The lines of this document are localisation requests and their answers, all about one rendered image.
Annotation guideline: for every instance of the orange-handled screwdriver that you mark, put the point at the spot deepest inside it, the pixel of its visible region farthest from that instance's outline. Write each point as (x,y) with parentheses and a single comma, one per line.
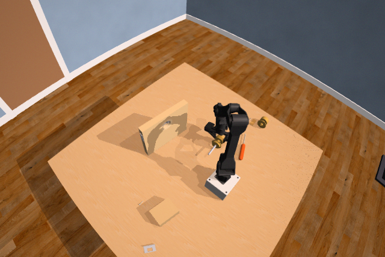
(241,154)

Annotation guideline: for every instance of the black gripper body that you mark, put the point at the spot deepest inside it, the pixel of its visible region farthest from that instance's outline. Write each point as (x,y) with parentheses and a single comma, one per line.
(220,131)

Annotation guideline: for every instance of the tan wooden door slab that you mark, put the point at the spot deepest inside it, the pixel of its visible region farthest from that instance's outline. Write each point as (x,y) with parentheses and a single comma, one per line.
(156,134)

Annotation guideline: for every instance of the brass door knob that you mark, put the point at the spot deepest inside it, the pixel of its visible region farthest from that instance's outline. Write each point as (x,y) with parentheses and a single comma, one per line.
(217,142)
(263,122)

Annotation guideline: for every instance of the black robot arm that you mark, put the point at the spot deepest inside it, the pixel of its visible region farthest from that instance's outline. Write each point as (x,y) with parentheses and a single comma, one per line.
(237,125)

